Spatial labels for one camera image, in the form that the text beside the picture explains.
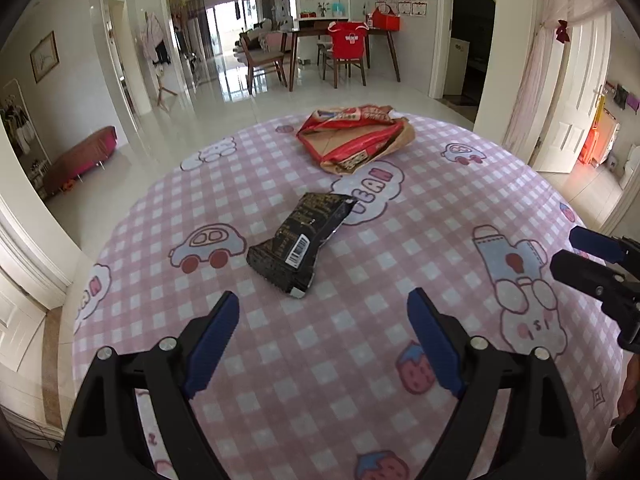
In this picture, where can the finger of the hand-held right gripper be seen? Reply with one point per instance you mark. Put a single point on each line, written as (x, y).
(595, 280)
(595, 242)

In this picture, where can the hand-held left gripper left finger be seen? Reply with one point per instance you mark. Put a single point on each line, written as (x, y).
(215, 340)

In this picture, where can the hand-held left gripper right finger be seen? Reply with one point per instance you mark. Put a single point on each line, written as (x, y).
(435, 340)

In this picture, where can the black snack packet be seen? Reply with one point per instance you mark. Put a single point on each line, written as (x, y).
(300, 240)

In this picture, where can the red and brown paper bag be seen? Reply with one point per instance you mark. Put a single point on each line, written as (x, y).
(350, 145)

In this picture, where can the person's right hand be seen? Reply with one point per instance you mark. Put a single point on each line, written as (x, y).
(630, 395)

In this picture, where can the pink checked cartoon mat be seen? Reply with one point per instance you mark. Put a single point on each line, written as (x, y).
(350, 285)

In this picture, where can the white panel door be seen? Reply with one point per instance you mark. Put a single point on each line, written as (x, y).
(575, 100)

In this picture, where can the purple hanging cloth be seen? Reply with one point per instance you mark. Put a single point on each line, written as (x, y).
(625, 96)

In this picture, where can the pink net curtain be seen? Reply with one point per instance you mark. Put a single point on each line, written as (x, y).
(530, 85)

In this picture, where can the dark red curtain bow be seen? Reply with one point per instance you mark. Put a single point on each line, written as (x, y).
(563, 32)

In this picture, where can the white cabinet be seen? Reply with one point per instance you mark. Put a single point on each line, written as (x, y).
(456, 67)

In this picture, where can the pink upholstered bench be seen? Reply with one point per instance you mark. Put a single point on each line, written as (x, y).
(80, 160)

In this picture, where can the wooden tripod stand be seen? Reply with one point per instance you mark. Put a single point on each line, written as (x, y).
(164, 91)

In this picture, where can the white clothes rack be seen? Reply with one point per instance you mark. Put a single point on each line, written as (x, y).
(20, 130)

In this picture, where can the wooden chair with cover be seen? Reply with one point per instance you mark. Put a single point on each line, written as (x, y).
(345, 67)

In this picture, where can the red basket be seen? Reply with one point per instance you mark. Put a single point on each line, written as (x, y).
(386, 19)

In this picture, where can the grey sofa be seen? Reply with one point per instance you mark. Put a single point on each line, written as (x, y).
(257, 35)

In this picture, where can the hanging pink clothes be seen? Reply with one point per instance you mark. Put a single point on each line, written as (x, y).
(151, 37)

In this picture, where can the red chair cover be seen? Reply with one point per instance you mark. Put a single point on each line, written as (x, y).
(347, 42)

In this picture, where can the wooden dining table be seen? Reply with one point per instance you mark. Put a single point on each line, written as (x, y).
(310, 33)

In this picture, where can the white sideboard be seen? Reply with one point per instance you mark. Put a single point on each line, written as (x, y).
(320, 21)

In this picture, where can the small framed wall picture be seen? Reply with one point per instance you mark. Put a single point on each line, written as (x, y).
(44, 57)

